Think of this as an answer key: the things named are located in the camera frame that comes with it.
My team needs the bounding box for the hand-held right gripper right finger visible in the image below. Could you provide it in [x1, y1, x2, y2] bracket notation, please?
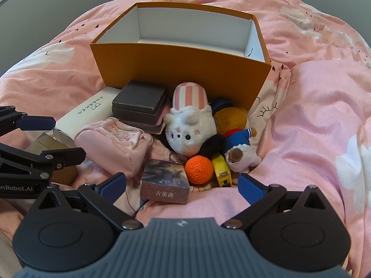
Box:
[222, 173, 334, 232]

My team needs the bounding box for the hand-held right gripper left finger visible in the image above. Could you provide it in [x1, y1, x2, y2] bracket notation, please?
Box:
[32, 173, 144, 232]

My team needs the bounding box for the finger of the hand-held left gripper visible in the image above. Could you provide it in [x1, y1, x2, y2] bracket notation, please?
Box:
[0, 106, 57, 136]
[0, 142, 87, 181]

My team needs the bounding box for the gold metallic box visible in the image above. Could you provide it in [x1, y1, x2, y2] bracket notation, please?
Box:
[26, 133, 79, 186]

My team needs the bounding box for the yellow tape measure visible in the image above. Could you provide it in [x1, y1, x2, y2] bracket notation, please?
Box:
[211, 153, 232, 188]

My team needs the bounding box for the pink fabric pouch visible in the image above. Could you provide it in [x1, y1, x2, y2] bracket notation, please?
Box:
[74, 117, 154, 178]

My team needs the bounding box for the printed card box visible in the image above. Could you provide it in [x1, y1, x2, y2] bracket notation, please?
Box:
[140, 159, 191, 205]

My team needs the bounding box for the white glasses case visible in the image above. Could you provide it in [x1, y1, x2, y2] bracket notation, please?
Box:
[54, 86, 122, 151]

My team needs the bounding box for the orange crochet ball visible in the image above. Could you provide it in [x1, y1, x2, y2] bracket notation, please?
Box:
[185, 155, 214, 185]

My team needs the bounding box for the black pompom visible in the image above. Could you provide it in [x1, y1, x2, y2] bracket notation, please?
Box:
[200, 135, 227, 158]

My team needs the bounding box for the orange plush blue sailor suit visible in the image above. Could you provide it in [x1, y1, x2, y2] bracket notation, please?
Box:
[210, 98, 263, 174]

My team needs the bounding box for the white cat plush striped hat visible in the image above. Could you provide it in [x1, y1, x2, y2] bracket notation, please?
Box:
[163, 82, 218, 156]

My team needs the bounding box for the dark grey gift box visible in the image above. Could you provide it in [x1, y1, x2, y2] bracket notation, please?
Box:
[112, 81, 167, 122]

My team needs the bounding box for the orange cardboard box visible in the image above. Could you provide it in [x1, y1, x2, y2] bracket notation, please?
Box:
[90, 2, 272, 111]

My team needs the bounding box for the pink printed blanket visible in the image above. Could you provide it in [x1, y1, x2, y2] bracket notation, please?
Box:
[0, 0, 371, 278]

